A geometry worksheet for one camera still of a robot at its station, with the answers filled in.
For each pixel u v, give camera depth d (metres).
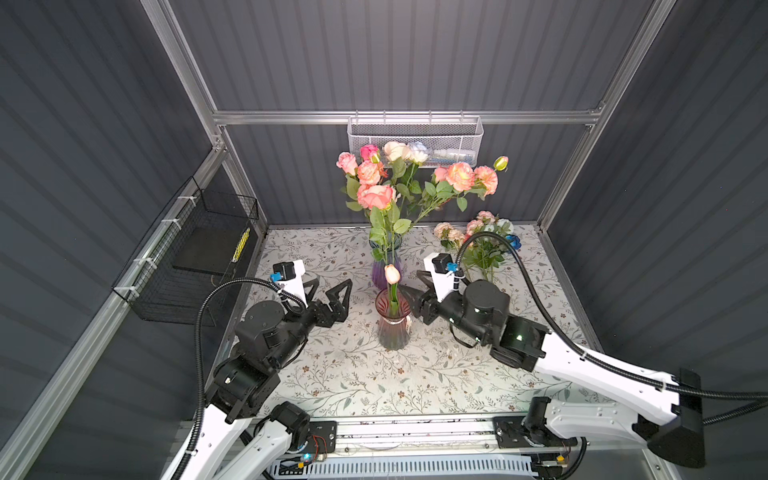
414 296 0.58
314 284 0.65
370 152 0.79
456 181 0.68
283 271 0.51
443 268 0.53
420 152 0.78
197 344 0.46
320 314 0.54
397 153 0.78
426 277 0.57
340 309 0.55
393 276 0.69
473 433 0.75
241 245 0.78
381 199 0.68
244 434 0.45
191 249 0.75
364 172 0.75
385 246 0.72
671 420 0.41
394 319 0.76
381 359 0.87
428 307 0.56
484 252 1.14
